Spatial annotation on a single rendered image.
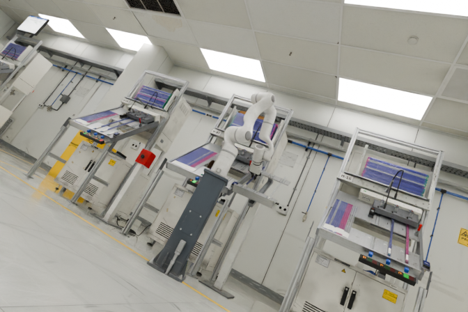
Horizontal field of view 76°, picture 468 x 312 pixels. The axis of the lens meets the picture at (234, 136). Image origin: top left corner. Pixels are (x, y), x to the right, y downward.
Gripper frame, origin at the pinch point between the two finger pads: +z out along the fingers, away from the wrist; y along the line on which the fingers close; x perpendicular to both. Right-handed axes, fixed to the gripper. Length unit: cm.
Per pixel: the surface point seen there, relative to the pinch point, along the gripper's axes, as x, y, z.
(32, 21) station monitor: -146, 519, -18
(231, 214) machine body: 11.8, 10.4, 41.3
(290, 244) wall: -97, -36, 161
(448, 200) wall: -195, -195, 71
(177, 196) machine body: 14, 69, 49
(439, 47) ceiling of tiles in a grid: -182, -111, -106
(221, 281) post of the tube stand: 67, -12, 52
